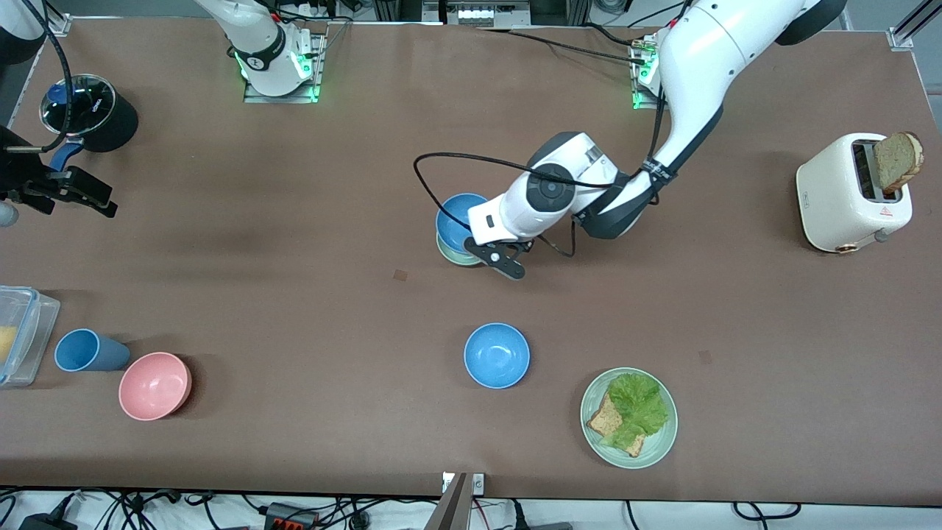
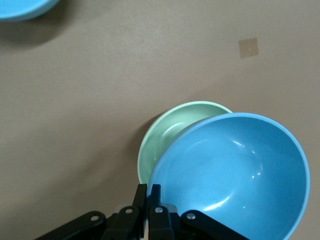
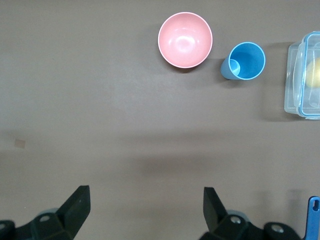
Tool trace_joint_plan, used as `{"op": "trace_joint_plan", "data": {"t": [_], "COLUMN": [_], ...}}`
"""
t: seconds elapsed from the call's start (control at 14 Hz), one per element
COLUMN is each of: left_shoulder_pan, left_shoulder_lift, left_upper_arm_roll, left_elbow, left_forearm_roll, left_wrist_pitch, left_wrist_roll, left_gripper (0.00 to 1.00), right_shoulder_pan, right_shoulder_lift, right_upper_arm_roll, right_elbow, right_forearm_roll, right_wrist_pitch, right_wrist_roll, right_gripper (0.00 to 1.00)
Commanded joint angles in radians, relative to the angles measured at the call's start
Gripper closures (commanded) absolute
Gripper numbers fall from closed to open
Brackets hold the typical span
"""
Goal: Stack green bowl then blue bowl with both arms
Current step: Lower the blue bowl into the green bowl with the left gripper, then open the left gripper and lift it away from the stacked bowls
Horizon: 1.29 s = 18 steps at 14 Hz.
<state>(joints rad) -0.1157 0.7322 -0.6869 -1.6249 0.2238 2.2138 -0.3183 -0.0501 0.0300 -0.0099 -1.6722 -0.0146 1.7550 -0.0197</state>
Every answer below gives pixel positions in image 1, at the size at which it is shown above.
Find blue bowl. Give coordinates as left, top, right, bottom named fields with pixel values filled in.
left=464, top=322, right=531, bottom=389
left=435, top=193, right=490, bottom=255

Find light green bowl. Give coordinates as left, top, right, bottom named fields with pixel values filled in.
left=436, top=232, right=486, bottom=267

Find pink bowl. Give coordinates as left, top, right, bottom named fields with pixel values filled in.
left=118, top=352, right=194, bottom=422

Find glass lid blue knob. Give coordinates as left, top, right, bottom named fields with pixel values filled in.
left=40, top=74, right=117, bottom=138

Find clear plastic container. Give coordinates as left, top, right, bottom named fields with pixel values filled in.
left=0, top=286, right=61, bottom=388

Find blue cup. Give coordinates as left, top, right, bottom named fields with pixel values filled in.
left=54, top=328, right=132, bottom=373

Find white power strip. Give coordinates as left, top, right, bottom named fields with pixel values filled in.
left=445, top=0, right=531, bottom=27

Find brown bread slice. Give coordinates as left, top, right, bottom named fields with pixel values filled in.
left=587, top=394, right=647, bottom=459

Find green lettuce leaf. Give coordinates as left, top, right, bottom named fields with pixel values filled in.
left=602, top=373, right=670, bottom=450

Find light green plate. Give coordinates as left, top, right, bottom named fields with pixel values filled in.
left=580, top=367, right=679, bottom=470

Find grey metal pole clamp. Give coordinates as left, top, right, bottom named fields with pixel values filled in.
left=427, top=473, right=485, bottom=530

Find black power adapter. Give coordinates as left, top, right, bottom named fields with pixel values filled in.
left=18, top=513, right=78, bottom=530

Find cream white toaster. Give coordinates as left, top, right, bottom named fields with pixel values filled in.
left=796, top=132, right=913, bottom=255

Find black red power strip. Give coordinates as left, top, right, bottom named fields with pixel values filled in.
left=263, top=502, right=321, bottom=530

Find dark toast slice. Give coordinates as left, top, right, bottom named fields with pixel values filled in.
left=873, top=131, right=925, bottom=196

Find black pot blue handle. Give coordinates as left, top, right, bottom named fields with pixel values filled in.
left=38, top=74, right=139, bottom=174

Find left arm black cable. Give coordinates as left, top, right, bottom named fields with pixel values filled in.
left=414, top=74, right=667, bottom=258

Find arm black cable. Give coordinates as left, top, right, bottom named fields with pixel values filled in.
left=4, top=0, right=72, bottom=153
left=414, top=74, right=667, bottom=258

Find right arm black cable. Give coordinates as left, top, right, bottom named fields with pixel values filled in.
left=4, top=0, right=72, bottom=153

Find black cable on table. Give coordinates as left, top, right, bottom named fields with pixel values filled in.
left=478, top=26, right=648, bottom=66

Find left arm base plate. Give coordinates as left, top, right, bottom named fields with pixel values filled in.
left=631, top=37, right=667, bottom=111

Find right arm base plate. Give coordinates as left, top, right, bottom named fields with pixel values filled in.
left=243, top=33, right=326, bottom=104

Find black looped floor cable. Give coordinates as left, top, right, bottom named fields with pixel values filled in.
left=732, top=502, right=803, bottom=522

